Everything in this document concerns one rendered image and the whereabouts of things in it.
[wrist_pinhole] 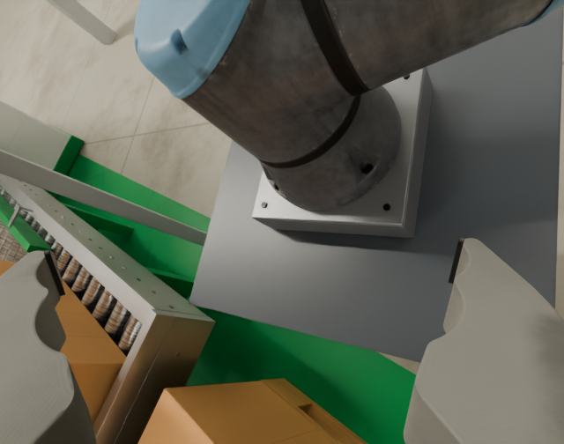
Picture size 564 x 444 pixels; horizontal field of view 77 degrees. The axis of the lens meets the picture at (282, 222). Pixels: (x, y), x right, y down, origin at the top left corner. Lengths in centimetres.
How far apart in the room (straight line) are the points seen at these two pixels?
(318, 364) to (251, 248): 81
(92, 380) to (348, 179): 82
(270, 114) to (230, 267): 33
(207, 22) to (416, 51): 15
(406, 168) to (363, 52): 19
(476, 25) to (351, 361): 111
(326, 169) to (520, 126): 23
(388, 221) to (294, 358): 101
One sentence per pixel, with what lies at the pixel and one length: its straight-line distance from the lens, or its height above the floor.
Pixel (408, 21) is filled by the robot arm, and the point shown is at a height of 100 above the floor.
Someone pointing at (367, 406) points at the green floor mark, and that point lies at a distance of 127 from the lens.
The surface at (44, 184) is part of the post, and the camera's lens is 132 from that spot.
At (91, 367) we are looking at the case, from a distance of 102.
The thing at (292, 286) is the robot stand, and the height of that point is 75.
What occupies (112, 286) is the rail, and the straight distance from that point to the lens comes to 113.
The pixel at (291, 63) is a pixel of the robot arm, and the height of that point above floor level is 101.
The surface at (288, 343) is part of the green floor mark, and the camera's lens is 139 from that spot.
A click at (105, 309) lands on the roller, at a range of 125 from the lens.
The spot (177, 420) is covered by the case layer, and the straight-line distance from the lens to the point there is 95.
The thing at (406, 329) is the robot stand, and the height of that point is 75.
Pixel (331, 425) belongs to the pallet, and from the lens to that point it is 130.
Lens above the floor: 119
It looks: 52 degrees down
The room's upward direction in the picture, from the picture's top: 60 degrees counter-clockwise
